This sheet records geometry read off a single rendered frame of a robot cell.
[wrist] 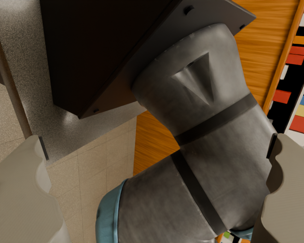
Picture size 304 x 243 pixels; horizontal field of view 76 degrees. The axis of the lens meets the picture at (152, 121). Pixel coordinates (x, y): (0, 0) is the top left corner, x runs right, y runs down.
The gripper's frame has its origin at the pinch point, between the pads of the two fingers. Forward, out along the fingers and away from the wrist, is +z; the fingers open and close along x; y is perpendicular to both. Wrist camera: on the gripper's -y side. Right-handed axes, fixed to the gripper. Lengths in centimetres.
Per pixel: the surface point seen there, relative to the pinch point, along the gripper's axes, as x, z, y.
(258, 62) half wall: 70, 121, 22
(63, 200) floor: -75, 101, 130
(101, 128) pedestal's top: -10.5, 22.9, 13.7
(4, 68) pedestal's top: -18.8, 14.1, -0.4
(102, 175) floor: -50, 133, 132
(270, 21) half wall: 72, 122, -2
